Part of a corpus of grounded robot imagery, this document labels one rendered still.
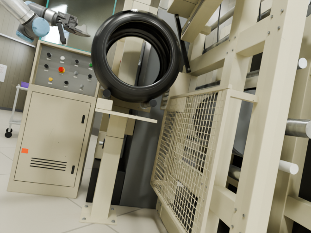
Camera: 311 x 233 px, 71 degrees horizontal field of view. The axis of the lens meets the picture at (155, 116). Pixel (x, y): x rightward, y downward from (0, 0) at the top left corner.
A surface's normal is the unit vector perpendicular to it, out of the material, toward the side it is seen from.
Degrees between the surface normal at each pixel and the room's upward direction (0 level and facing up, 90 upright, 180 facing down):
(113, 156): 90
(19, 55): 90
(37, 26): 92
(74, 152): 90
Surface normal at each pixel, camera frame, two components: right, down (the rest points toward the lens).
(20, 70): 0.78, 0.14
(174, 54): 0.40, 0.02
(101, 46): 0.04, 0.00
